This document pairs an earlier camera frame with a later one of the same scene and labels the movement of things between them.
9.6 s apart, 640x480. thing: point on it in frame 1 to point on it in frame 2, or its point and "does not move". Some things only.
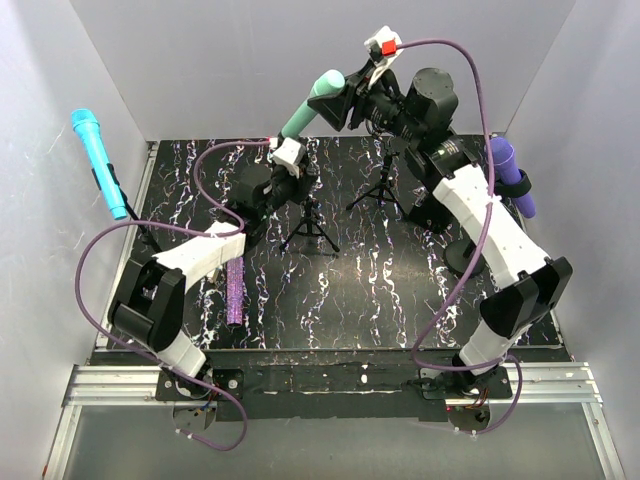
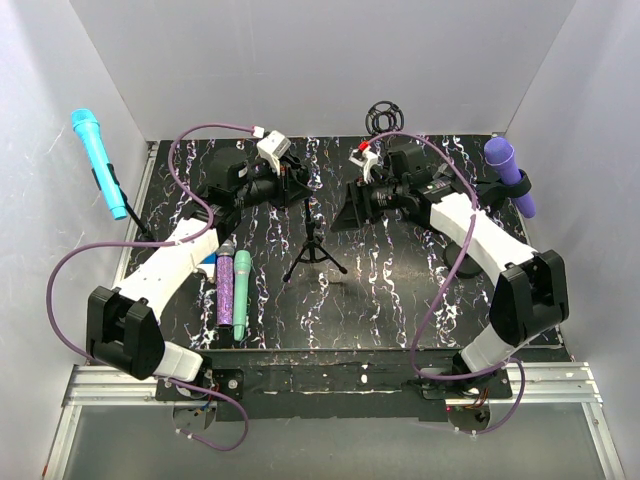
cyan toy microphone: (85, 121) does not move
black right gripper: (334, 107) to (348, 218)
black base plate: (328, 385) does not move
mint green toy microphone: (327, 83) to (240, 311)
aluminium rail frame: (558, 383) does not move
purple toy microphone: (507, 172) does not move
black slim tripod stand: (309, 227) to (313, 252)
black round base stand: (458, 254) does not move
